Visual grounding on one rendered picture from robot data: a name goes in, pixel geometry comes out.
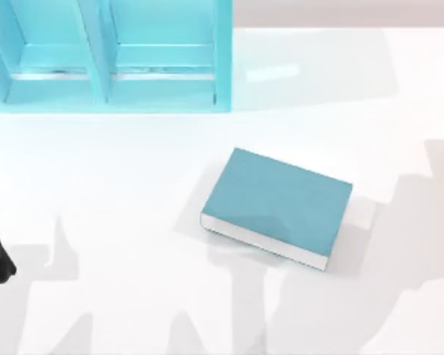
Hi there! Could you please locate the light blue rack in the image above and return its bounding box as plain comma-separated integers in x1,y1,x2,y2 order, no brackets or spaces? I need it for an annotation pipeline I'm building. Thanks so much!
0,0,233,115

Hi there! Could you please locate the teal book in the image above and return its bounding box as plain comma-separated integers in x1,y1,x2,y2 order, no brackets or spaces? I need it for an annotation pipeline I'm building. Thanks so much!
200,146,354,271

